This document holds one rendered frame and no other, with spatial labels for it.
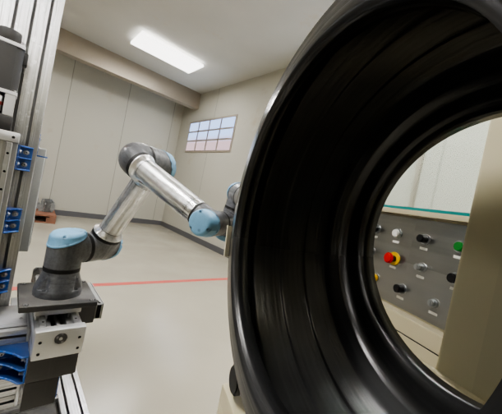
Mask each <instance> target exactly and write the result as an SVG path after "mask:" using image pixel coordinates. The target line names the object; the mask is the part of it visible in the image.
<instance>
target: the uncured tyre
mask: <svg viewBox="0 0 502 414"><path fill-rule="evenodd" d="M499 117H502V0H335V1H334V2H333V4H332V5H331V6H330V7H329V8H328V10H327V11H326V12H325V13H324V15H323V16H322V17H321V18H320V19H319V20H318V21H317V23H316V24H315V26H314V27H313V28H312V30H311V31H310V33H309V34H308V36H307V37H306V38H305V39H304V41H303V42H302V44H301V46H300V47H299V49H298V50H297V51H296V53H295V55H294V56H293V58H292V60H291V62H290V63H289V64H288V66H287V68H286V70H285V72H284V73H283V75H282V77H281V79H280V81H279V83H278V84H277V86H276V88H275V90H274V92H273V94H272V96H271V98H270V100H269V103H268V105H267V107H266V109H265V112H264V114H263V117H262V118H261V120H260V124H259V126H258V129H257V131H256V134H255V137H254V140H253V142H252V145H251V149H250V152H249V154H248V157H247V160H246V165H245V168H244V171H243V174H242V179H241V184H240V187H239V191H238V194H237V202H236V206H235V210H234V215H233V225H232V231H231V238H230V247H229V256H228V324H229V333H230V342H231V348H232V355H233V364H234V368H235V373H236V377H237V384H238V388H239V391H240V394H241V398H242V404H243V406H244V410H245V413H246V414H502V379H501V381H500V382H499V384H498V385H497V387H496V388H495V391H494V392H493V394H492V395H491V396H490V397H489V399H488V400H487V402H486V403H485V405H483V404H481V403H479V402H477V401H475V400H473V399H471V398H469V397H468V396H466V395H464V394H463V393H460V392H459V391H458V390H457V389H455V388H453V387H452V386H450V385H449V384H447V383H446V382H444V381H443V380H442V379H441V378H440V377H438V376H437V375H436V374H435V373H433V372H432V371H431V370H430V369H429V368H428V367H426V366H425V365H424V364H423V363H422V362H421V361H420V360H419V359H418V358H417V356H416V355H415V354H414V353H413V352H412V351H411V350H410V348H409V347H408V346H407V344H406V343H405V342H404V341H403V340H402V338H401V337H400V335H399V334H398V332H397V330H396V329H395V327H394V326H393V324H392V322H391V320H390V319H389V317H388V315H387V313H386V310H385V308H384V305H383V303H382V300H381V298H380V294H379V291H378V287H377V284H376V280H375V271H374V260H373V250H374V240H375V230H376V227H377V223H378V220H379V217H380V213H381V210H382V209H383V207H384V204H385V201H386V200H387V198H388V196H389V194H390V192H391V191H392V189H393V188H394V186H395V184H396V183H397V182H398V180H399V178H400V177H401V176H402V175H403V174H404V173H405V172H406V171H407V170H408V169H409V167H410V166H411V165H412V164H413V163H414V162H415V161H417V160H418V159H419V158H420V157H421V156H422V155H423V154H424V153H425V152H427V151H428V150H429V149H431V148H432V147H434V146H435V145H437V144H439V143H440V142H441V141H442V140H445V139H446V138H448V137H450V136H452V135H454V134H456V133H458V132H460V131H462V130H464V129H467V128H469V127H472V126H475V125H476V124H479V123H482V122H486V121H490V120H492V119H496V118H499Z"/></svg>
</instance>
